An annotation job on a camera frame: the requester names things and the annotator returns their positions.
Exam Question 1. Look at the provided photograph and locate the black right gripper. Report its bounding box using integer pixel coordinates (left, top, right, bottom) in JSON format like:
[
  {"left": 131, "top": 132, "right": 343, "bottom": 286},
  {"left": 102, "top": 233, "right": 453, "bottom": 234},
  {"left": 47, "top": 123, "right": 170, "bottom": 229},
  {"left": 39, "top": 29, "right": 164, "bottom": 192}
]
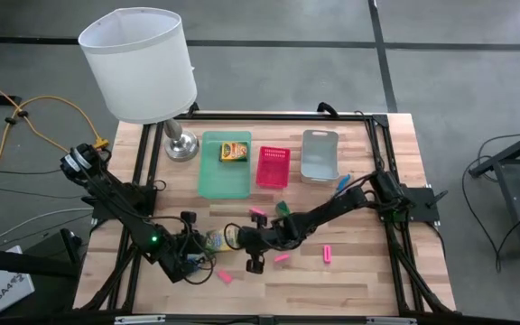
[{"left": 244, "top": 211, "right": 286, "bottom": 275}]

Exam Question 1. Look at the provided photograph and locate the teal translucent plastic tray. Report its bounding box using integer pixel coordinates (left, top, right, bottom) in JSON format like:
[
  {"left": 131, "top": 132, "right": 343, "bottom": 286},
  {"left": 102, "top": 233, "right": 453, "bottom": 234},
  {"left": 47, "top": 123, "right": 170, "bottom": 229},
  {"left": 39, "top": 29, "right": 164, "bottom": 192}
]
[{"left": 197, "top": 130, "right": 253, "bottom": 200}]

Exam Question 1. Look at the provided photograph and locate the red plastic basket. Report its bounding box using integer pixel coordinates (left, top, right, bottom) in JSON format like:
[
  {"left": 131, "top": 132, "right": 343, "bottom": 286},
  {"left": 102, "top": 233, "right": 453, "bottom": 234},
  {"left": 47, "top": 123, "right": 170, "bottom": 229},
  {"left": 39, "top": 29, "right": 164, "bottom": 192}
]
[{"left": 255, "top": 145, "right": 292, "bottom": 190}]

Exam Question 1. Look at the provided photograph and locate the light grey plastic bin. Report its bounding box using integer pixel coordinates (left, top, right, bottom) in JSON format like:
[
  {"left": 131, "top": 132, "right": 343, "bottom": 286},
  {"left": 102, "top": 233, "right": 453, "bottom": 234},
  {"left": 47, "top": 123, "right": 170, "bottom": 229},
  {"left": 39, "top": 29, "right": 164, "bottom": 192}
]
[{"left": 300, "top": 129, "right": 341, "bottom": 186}]

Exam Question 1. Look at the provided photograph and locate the black equipment stand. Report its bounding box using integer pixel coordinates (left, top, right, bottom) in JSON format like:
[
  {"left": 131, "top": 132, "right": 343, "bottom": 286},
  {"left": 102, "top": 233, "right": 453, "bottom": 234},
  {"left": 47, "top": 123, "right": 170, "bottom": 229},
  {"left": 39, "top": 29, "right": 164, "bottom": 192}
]
[{"left": 0, "top": 227, "right": 83, "bottom": 279}]

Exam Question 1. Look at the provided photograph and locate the table lamp white shade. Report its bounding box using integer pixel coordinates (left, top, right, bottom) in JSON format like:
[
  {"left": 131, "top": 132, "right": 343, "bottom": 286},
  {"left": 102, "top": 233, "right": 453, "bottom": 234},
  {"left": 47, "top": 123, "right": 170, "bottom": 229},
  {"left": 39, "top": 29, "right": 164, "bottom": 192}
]
[{"left": 77, "top": 6, "right": 200, "bottom": 163}]

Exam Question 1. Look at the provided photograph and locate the silver metal bracket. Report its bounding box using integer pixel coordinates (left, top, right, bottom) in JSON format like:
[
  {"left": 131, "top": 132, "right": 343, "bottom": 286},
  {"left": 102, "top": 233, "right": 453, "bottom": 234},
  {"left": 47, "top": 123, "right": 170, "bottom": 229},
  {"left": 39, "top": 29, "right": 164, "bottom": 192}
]
[
  {"left": 113, "top": 314, "right": 167, "bottom": 325},
  {"left": 365, "top": 316, "right": 418, "bottom": 325}
]

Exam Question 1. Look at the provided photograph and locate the blue handled metal tool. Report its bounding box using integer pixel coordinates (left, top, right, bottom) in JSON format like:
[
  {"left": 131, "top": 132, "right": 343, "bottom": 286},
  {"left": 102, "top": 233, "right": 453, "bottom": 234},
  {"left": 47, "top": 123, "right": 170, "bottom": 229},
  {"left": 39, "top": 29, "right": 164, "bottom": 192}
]
[{"left": 335, "top": 172, "right": 352, "bottom": 194}]

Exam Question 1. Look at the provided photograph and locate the black aluminium table frame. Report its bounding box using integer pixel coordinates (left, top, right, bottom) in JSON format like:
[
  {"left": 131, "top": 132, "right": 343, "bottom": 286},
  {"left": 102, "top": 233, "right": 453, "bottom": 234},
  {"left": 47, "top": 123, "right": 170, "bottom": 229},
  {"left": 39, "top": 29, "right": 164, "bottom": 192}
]
[{"left": 79, "top": 111, "right": 458, "bottom": 317}]

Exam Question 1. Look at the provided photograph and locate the yellow extension cable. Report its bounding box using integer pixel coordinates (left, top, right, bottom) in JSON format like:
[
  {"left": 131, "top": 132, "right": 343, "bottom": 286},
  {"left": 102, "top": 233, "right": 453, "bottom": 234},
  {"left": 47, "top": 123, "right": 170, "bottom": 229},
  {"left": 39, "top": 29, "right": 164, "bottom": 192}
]
[{"left": 0, "top": 73, "right": 110, "bottom": 202}]

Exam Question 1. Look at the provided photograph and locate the white floor cable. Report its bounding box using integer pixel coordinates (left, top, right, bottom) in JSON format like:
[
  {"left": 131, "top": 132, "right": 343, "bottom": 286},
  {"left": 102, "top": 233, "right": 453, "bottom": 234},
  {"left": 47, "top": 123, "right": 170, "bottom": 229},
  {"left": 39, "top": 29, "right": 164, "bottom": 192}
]
[{"left": 0, "top": 206, "right": 95, "bottom": 248}]

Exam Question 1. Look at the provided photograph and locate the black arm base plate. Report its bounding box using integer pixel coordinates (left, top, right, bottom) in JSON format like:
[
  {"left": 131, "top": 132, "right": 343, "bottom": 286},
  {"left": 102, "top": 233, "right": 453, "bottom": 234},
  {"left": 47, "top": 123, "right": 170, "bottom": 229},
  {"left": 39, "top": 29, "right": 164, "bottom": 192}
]
[{"left": 411, "top": 186, "right": 450, "bottom": 223}]

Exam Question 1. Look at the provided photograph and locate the black floor cable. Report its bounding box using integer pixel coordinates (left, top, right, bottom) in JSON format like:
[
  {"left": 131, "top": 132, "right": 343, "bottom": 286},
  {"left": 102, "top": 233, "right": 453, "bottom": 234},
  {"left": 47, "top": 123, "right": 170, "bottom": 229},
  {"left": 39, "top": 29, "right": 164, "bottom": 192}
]
[
  {"left": 0, "top": 168, "right": 62, "bottom": 175},
  {"left": 0, "top": 181, "right": 88, "bottom": 200}
]

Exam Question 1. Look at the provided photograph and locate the black desk frame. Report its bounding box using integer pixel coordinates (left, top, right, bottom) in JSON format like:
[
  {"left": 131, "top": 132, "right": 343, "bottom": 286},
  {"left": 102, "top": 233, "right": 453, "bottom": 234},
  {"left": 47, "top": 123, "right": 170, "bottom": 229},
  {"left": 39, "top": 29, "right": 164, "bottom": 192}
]
[{"left": 469, "top": 122, "right": 520, "bottom": 254}]

